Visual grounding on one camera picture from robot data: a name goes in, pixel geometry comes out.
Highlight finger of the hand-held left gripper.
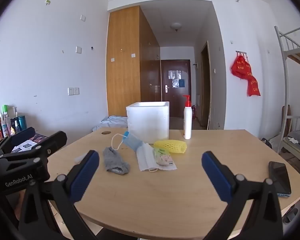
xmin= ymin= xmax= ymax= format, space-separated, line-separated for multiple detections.
xmin=0 ymin=131 xmax=68 ymax=165
xmin=0 ymin=127 xmax=37 ymax=155

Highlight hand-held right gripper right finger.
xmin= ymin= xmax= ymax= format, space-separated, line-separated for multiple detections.
xmin=201 ymin=151 xmax=283 ymax=240

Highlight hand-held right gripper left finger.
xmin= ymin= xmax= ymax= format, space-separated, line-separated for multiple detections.
xmin=17 ymin=150 xmax=100 ymax=240

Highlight grey sock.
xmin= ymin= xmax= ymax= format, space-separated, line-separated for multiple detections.
xmin=103 ymin=147 xmax=130 ymax=175

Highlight yellow foam fruit net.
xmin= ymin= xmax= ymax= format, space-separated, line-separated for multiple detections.
xmin=153 ymin=140 xmax=187 ymax=154

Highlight small snack packet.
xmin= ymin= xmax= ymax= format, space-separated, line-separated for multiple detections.
xmin=153 ymin=148 xmax=174 ymax=166

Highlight blue face mask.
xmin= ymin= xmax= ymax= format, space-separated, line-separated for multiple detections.
xmin=111 ymin=131 xmax=143 ymax=153

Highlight white face mask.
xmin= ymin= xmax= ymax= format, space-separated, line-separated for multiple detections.
xmin=136 ymin=142 xmax=178 ymax=173

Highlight white foam box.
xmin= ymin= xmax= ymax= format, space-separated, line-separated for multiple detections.
xmin=126 ymin=101 xmax=170 ymax=144

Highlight black and white booklet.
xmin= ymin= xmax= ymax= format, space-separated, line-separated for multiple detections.
xmin=11 ymin=140 xmax=37 ymax=153

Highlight teal tumbler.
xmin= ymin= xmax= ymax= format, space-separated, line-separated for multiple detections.
xmin=17 ymin=115 xmax=28 ymax=132

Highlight colourful printed paper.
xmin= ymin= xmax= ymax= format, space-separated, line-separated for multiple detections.
xmin=27 ymin=134 xmax=53 ymax=145

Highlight row of assorted bottles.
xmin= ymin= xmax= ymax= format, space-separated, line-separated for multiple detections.
xmin=0 ymin=104 xmax=18 ymax=147

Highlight light blue bed sheet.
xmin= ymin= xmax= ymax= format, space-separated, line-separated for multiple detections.
xmin=92 ymin=116 xmax=128 ymax=132

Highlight white pump bottle red nozzle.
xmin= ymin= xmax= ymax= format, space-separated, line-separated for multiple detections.
xmin=183 ymin=95 xmax=192 ymax=140

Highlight black smartphone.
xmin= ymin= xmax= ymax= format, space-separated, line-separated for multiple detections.
xmin=268 ymin=161 xmax=292 ymax=197

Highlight dark brown entrance door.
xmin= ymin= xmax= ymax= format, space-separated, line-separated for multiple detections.
xmin=160 ymin=59 xmax=191 ymax=117

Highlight wooden boards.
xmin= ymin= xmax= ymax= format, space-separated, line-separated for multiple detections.
xmin=282 ymin=105 xmax=292 ymax=135

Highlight grey blanket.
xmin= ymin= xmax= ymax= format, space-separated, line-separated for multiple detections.
xmin=286 ymin=130 xmax=300 ymax=150

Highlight wooden side door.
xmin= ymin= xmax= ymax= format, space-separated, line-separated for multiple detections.
xmin=201 ymin=41 xmax=212 ymax=130

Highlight red plastic bag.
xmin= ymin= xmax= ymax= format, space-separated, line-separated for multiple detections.
xmin=231 ymin=54 xmax=252 ymax=79
xmin=247 ymin=76 xmax=261 ymax=97

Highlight wooden wardrobe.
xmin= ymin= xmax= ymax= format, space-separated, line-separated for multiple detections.
xmin=106 ymin=5 xmax=161 ymax=117

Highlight clear door notice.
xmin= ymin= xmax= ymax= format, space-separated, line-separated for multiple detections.
xmin=168 ymin=70 xmax=182 ymax=88

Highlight metal bunk bed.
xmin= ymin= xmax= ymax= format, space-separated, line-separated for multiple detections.
xmin=274 ymin=25 xmax=300 ymax=160

